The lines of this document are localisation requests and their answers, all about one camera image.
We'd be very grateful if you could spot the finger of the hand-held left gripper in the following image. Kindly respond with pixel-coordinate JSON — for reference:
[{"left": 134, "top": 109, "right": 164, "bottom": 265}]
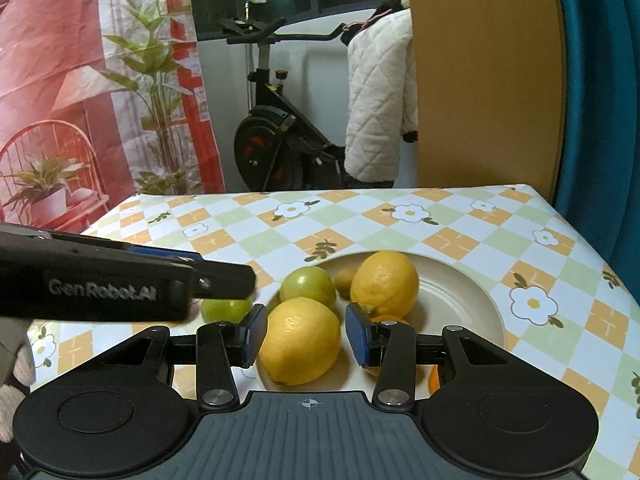
[
  {"left": 125, "top": 245, "right": 203, "bottom": 262},
  {"left": 192, "top": 260, "right": 257, "bottom": 302}
]

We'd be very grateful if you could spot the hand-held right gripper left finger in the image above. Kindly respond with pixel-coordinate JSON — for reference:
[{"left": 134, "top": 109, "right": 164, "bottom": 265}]
[{"left": 30, "top": 303, "right": 266, "bottom": 408}]

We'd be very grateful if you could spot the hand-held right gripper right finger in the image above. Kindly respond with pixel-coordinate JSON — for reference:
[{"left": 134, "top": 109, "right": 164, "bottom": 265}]
[{"left": 345, "top": 302, "right": 568, "bottom": 408}]

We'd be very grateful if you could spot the green tomato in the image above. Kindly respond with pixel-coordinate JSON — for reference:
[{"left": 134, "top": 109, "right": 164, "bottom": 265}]
[{"left": 201, "top": 298, "right": 252, "bottom": 324}]

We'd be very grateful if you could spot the yellow lemon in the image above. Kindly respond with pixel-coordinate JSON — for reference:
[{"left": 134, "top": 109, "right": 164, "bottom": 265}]
[
  {"left": 349, "top": 251, "right": 420, "bottom": 317},
  {"left": 257, "top": 296, "right": 342, "bottom": 386}
]

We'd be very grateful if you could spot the small brown kiwi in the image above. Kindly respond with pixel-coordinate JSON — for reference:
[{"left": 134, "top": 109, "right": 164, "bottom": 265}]
[{"left": 334, "top": 267, "right": 358, "bottom": 293}]

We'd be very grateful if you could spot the yellow-green tomato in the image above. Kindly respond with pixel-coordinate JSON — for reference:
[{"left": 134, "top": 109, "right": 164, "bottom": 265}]
[{"left": 279, "top": 266, "right": 337, "bottom": 308}]

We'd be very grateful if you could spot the beige round plate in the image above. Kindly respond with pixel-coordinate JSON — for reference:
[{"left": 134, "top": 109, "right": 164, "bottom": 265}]
[{"left": 255, "top": 252, "right": 507, "bottom": 395}]

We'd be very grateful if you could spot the black exercise bike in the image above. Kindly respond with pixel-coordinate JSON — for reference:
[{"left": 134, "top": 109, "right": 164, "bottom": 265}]
[{"left": 218, "top": 16, "right": 418, "bottom": 192}]

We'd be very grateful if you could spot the checkered floral tablecloth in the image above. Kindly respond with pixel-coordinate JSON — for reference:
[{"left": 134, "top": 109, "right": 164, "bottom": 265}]
[{"left": 27, "top": 184, "right": 640, "bottom": 480}]

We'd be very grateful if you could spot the red printed backdrop cloth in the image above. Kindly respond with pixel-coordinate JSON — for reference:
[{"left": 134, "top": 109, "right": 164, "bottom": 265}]
[{"left": 0, "top": 0, "right": 226, "bottom": 235}]

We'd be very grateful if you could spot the white quilted jacket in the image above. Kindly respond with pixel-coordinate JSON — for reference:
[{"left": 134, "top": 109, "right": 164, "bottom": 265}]
[{"left": 343, "top": 9, "right": 419, "bottom": 183}]

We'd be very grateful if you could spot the round wooden board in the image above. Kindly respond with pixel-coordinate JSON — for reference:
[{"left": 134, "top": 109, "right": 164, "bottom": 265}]
[{"left": 402, "top": 0, "right": 566, "bottom": 201}]

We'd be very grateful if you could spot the dark garment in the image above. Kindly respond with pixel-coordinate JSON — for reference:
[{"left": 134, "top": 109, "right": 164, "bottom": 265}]
[{"left": 340, "top": 0, "right": 412, "bottom": 43}]

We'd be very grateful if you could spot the blue curtain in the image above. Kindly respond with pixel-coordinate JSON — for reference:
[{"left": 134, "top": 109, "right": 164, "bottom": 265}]
[{"left": 550, "top": 0, "right": 640, "bottom": 291}]

